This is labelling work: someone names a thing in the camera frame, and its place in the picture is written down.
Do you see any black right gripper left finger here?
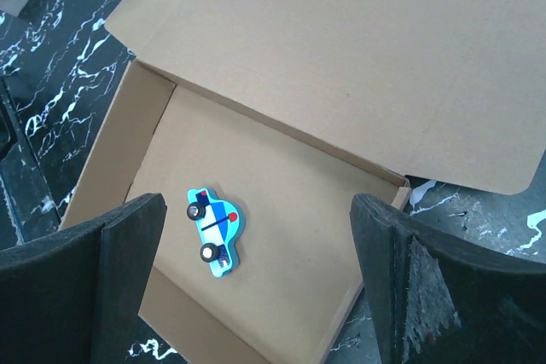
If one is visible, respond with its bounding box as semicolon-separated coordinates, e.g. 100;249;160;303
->
1;194;166;363

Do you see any small blue toy car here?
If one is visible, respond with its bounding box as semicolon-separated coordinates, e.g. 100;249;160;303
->
186;188;246;278

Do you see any brown cardboard box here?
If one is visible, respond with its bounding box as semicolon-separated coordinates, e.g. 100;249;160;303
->
62;0;545;363

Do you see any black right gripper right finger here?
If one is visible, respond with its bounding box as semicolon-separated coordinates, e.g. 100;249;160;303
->
350;194;545;363

